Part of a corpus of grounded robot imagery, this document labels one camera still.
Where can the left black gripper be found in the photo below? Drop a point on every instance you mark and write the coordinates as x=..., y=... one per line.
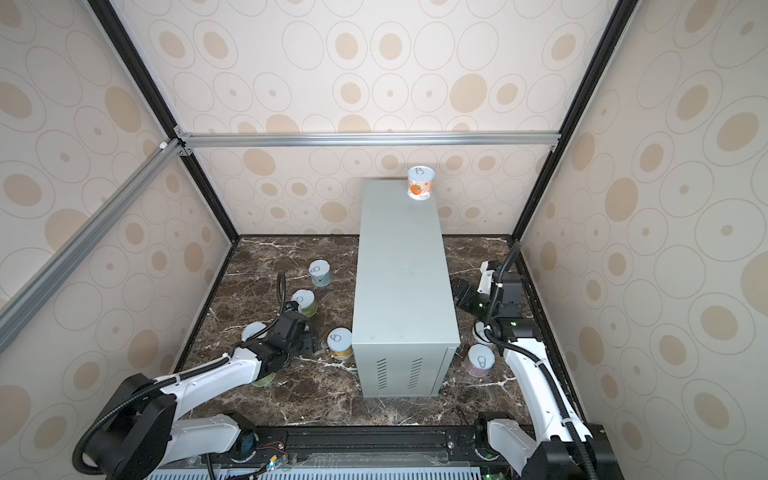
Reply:
x=310, y=342

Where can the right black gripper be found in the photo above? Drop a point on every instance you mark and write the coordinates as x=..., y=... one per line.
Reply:
x=472, y=293

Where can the orange tomato labelled can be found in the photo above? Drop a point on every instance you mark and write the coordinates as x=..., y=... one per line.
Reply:
x=420, y=182

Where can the white red labelled can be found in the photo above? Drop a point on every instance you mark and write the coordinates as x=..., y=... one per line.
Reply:
x=479, y=334

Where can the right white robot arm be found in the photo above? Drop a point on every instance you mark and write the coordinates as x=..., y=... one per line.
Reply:
x=534, y=396

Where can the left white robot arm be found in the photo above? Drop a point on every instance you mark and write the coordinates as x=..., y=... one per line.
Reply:
x=144, y=425

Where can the yellow orange labelled can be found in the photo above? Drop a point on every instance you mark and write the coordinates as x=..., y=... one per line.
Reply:
x=339, y=342

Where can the teal labelled can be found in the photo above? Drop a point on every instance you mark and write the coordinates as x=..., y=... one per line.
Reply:
x=255, y=329

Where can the purple pink labelled can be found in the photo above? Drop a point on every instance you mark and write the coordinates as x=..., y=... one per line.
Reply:
x=479, y=361

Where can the lime green labelled can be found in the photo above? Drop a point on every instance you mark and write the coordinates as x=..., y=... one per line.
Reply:
x=265, y=381

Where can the light blue labelled can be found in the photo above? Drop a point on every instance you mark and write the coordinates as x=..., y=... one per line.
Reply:
x=320, y=273

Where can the grey metal cabinet box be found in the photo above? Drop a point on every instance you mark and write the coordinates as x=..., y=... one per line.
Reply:
x=405, y=331

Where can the silver aluminium crossbar back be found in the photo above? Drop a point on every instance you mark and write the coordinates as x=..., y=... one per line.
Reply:
x=373, y=139

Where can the silver aluminium bar left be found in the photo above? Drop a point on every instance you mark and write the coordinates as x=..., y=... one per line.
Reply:
x=33, y=295

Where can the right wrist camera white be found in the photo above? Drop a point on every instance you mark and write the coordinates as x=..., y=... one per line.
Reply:
x=487, y=270

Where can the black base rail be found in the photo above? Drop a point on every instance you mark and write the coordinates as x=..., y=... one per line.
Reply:
x=351, y=452

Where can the black corner frame post right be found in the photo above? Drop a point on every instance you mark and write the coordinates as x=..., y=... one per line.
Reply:
x=606, y=47

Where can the black corner frame post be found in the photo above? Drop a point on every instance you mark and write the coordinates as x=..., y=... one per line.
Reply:
x=107, y=17
x=606, y=47

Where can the black corner frame post left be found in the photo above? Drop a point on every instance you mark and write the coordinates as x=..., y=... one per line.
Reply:
x=107, y=17

